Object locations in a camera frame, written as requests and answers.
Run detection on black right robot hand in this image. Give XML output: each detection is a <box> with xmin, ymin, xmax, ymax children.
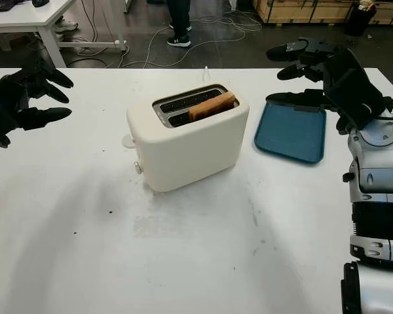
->
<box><xmin>265</xmin><ymin>37</ymin><xmax>364</xmax><ymax>135</ymax></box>

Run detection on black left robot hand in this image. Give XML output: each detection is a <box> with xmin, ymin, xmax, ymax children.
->
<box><xmin>0</xmin><ymin>61</ymin><xmax>75</xmax><ymax>131</ymax></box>

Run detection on brown toast slice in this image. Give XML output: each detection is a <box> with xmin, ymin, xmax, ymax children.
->
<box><xmin>187</xmin><ymin>91</ymin><xmax>238</xmax><ymax>125</ymax></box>

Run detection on person with black trousers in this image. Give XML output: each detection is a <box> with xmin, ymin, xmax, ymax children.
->
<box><xmin>166</xmin><ymin>0</ymin><xmax>193</xmax><ymax>48</ymax></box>

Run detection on cream two-slot toaster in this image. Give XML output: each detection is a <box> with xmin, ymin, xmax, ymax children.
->
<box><xmin>122</xmin><ymin>83</ymin><xmax>250</xmax><ymax>193</ymax></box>

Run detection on black trash bin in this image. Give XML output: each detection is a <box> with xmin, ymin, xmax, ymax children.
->
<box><xmin>345</xmin><ymin>1</ymin><xmax>377</xmax><ymax>37</ymax></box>

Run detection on stacked wooden crates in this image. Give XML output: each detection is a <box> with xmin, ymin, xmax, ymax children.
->
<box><xmin>252</xmin><ymin>0</ymin><xmax>393</xmax><ymax>26</ymax></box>

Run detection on white desk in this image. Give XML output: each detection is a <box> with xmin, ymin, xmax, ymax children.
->
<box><xmin>0</xmin><ymin>0</ymin><xmax>128</xmax><ymax>68</ymax></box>

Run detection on white sneaker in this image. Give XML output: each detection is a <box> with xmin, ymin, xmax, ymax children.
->
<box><xmin>54</xmin><ymin>16</ymin><xmax>80</xmax><ymax>33</ymax></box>

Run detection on blue plastic tray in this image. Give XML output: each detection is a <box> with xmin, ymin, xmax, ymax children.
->
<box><xmin>253</xmin><ymin>97</ymin><xmax>327</xmax><ymax>166</ymax></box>

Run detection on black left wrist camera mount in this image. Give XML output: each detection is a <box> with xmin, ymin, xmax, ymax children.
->
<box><xmin>0</xmin><ymin>107</ymin><xmax>20</xmax><ymax>145</ymax></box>

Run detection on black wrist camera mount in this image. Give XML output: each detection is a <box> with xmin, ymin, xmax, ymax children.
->
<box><xmin>0</xmin><ymin>107</ymin><xmax>20</xmax><ymax>145</ymax></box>
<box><xmin>324</xmin><ymin>67</ymin><xmax>385</xmax><ymax>129</ymax></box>

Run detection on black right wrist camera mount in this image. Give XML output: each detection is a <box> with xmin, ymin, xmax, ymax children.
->
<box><xmin>324</xmin><ymin>67</ymin><xmax>385</xmax><ymax>129</ymax></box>

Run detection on black hanging desk cable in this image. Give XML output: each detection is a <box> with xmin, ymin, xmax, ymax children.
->
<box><xmin>81</xmin><ymin>0</ymin><xmax>98</xmax><ymax>44</ymax></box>

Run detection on grey floor cable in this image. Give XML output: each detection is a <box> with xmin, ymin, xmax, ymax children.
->
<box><xmin>117</xmin><ymin>9</ymin><xmax>263</xmax><ymax>69</ymax></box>

